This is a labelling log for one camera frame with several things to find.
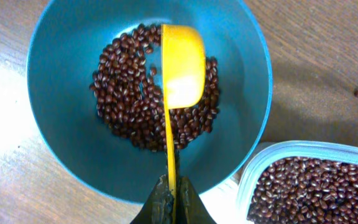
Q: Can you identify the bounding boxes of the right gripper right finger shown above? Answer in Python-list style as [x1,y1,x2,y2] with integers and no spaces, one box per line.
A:
[175,152,216,224]

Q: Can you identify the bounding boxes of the red adzuki beans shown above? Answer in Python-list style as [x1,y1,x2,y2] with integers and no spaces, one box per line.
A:
[88,23,358,224]

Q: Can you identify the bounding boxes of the clear plastic bean container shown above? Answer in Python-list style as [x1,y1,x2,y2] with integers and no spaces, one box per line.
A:
[236,141,358,223]

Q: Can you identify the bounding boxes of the blue plastic bowl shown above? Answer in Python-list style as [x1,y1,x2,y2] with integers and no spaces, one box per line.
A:
[27,0,273,203]

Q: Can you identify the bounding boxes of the yellow plastic measuring scoop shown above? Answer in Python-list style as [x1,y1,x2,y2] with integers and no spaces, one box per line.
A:
[161,24,206,223]

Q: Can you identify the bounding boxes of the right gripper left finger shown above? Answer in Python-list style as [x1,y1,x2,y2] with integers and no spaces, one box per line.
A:
[130,172,175,224]

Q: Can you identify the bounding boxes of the white digital kitchen scale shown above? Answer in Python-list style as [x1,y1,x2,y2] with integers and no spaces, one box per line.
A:
[200,168,248,224]

